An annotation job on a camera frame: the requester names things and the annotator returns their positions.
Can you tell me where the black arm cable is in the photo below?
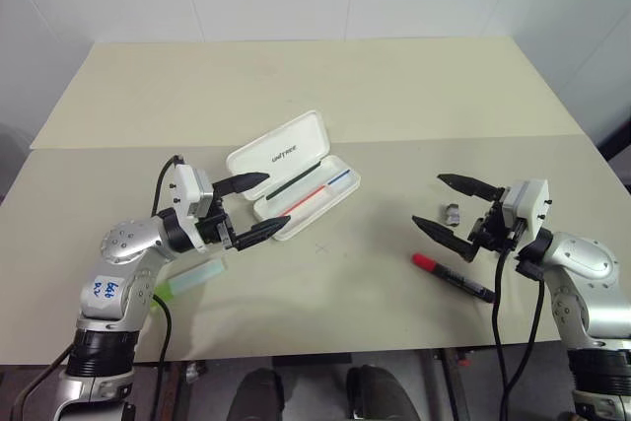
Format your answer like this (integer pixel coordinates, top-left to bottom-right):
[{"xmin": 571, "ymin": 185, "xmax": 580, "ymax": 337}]
[
  {"xmin": 490, "ymin": 238, "xmax": 548, "ymax": 421},
  {"xmin": 150, "ymin": 154, "xmax": 186, "ymax": 421}
]

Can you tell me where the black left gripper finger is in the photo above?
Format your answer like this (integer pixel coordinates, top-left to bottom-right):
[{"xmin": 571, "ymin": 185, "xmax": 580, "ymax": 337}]
[
  {"xmin": 231, "ymin": 216, "xmax": 293, "ymax": 251},
  {"xmin": 211, "ymin": 172, "xmax": 271, "ymax": 197}
]

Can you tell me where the dark rounded shape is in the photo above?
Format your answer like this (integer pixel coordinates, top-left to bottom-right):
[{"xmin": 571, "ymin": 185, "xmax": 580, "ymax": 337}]
[
  {"xmin": 346, "ymin": 364, "xmax": 420, "ymax": 421},
  {"xmin": 229, "ymin": 368, "xmax": 292, "ymax": 421}
]

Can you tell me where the small grey metal clip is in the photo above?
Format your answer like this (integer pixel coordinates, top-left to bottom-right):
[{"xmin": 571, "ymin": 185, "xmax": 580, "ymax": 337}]
[{"xmin": 441, "ymin": 202, "xmax": 463, "ymax": 228}]

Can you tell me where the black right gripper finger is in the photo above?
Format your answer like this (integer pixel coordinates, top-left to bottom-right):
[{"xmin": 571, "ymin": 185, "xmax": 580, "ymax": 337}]
[
  {"xmin": 437, "ymin": 174, "xmax": 507, "ymax": 200},
  {"xmin": 411, "ymin": 215, "xmax": 482, "ymax": 263}
]

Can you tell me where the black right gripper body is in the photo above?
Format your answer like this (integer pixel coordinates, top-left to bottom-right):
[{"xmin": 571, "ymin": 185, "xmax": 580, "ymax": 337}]
[{"xmin": 467, "ymin": 188, "xmax": 519, "ymax": 252}]

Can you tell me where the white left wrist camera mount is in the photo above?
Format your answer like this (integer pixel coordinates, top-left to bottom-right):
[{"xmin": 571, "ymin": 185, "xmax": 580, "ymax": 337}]
[{"xmin": 170, "ymin": 164, "xmax": 216, "ymax": 252}]

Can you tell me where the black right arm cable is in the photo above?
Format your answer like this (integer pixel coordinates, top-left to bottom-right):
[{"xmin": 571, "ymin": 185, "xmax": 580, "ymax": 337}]
[{"xmin": 490, "ymin": 238, "xmax": 548, "ymax": 421}]

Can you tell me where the green translucent highlighter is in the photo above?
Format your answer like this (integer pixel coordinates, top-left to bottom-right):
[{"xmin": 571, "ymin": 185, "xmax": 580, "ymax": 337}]
[{"xmin": 150, "ymin": 256, "xmax": 229, "ymax": 316}]

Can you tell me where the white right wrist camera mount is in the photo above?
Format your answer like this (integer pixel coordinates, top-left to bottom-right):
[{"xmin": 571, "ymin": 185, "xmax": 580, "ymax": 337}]
[{"xmin": 500, "ymin": 177, "xmax": 551, "ymax": 240}]

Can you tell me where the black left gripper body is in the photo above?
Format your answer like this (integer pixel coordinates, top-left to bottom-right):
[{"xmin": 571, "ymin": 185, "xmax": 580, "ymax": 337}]
[{"xmin": 194, "ymin": 191, "xmax": 241, "ymax": 249}]

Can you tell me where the red and white pen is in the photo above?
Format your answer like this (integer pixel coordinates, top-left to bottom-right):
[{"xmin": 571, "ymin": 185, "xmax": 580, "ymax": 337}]
[{"xmin": 283, "ymin": 183, "xmax": 329, "ymax": 218}]

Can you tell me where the black marker with red cap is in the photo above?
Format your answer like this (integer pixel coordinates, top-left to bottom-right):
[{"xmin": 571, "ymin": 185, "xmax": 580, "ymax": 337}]
[{"xmin": 411, "ymin": 252, "xmax": 496, "ymax": 304}]

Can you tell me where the dark metal table frame bar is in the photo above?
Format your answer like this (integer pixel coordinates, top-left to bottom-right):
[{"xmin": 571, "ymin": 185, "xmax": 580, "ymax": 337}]
[
  {"xmin": 423, "ymin": 346, "xmax": 474, "ymax": 421},
  {"xmin": 170, "ymin": 359, "xmax": 208, "ymax": 421}
]

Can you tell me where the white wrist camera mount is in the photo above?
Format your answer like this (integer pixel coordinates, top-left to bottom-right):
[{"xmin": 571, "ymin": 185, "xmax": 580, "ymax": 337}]
[
  {"xmin": 500, "ymin": 177, "xmax": 551, "ymax": 240},
  {"xmin": 170, "ymin": 164, "xmax": 216, "ymax": 252}
]

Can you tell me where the white open pencil case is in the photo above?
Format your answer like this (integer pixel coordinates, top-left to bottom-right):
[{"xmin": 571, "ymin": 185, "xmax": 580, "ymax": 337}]
[{"xmin": 225, "ymin": 109, "xmax": 361, "ymax": 243}]

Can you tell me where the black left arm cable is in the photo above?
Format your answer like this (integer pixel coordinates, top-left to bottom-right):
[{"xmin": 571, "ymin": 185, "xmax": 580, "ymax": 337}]
[{"xmin": 150, "ymin": 154, "xmax": 186, "ymax": 421}]

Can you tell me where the dark green pen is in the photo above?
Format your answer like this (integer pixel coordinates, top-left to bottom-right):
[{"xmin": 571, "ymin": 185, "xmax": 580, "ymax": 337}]
[{"xmin": 264, "ymin": 160, "xmax": 324, "ymax": 201}]

